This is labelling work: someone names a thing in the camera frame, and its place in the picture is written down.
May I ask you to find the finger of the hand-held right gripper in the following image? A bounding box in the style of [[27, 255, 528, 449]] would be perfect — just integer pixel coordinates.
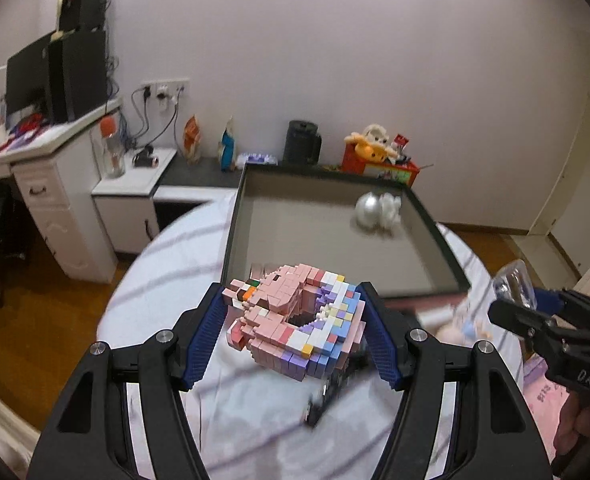
[[487, 299, 552, 345], [534, 288, 590, 322]]

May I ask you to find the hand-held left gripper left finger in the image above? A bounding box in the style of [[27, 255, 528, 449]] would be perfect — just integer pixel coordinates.
[[27, 282, 232, 480]]

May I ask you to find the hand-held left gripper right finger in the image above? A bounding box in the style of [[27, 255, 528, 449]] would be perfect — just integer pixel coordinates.
[[356, 281, 556, 480]]

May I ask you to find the clear plastic pack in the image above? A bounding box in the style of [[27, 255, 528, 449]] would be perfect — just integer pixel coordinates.
[[492, 260, 538, 311]]

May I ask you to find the pink pastel block figure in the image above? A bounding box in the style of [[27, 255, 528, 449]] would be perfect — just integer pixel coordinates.
[[225, 262, 368, 383]]

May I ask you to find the dark shallow tray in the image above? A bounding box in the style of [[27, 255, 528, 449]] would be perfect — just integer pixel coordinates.
[[221, 162, 470, 302]]

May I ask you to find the person's right hand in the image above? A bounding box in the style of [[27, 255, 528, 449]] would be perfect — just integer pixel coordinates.
[[554, 392, 590, 464]]

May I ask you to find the pink printed cloth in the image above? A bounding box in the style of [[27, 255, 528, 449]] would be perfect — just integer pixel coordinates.
[[521, 359, 570, 461]]

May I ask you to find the black remote control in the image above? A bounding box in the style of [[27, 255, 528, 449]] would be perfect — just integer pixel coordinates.
[[302, 354, 370, 429]]

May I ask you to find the white striped bedsheet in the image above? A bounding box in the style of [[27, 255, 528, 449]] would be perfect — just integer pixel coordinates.
[[96, 194, 526, 480]]

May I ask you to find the white ruffled ornament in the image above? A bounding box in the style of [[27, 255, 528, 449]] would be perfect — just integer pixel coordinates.
[[378, 192, 404, 234]]

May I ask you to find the silver dome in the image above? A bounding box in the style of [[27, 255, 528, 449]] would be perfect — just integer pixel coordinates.
[[355, 192, 388, 229]]

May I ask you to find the white nightstand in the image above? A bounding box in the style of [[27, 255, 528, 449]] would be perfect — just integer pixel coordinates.
[[91, 147, 178, 256]]

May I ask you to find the dark-topped low cabinet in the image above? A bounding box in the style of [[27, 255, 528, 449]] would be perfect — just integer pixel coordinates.
[[153, 155, 248, 207]]

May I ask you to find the orange storage crate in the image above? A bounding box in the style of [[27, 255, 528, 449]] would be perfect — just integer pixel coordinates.
[[342, 140, 420, 189]]

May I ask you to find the wet wipes pack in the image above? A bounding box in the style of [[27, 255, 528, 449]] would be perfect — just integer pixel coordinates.
[[237, 152, 278, 167]]

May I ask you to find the small black round device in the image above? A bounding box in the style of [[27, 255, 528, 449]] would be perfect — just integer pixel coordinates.
[[132, 146, 162, 169]]

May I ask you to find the blue and white snack bag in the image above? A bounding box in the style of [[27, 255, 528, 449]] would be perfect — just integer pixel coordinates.
[[218, 117, 238, 171]]

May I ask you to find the orange snack bag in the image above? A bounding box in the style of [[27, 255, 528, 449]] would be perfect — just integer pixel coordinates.
[[183, 115, 204, 164]]

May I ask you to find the white and yellow plush toy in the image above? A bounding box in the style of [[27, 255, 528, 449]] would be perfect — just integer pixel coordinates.
[[344, 123, 394, 162]]

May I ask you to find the clear bottle with orange cap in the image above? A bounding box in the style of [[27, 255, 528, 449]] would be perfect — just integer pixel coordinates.
[[97, 116, 126, 179]]

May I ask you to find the white desk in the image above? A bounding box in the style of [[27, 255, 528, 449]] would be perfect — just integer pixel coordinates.
[[0, 99, 124, 282]]

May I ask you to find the black cylindrical speaker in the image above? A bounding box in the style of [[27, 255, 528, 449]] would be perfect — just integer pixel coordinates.
[[283, 120, 322, 165]]

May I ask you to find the large black box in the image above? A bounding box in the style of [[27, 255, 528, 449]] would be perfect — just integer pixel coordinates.
[[45, 29, 108, 124]]

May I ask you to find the black computer monitor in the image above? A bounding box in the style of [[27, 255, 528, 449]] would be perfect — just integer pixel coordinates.
[[5, 35, 56, 117]]

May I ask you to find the small black box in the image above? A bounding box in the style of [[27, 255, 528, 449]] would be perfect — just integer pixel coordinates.
[[56, 0, 108, 34]]

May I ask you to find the black power cable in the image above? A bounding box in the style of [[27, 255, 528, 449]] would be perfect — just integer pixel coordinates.
[[129, 85, 182, 152]]

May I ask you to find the white wall power strip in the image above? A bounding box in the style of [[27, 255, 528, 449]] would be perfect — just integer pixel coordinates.
[[141, 78, 191, 102]]

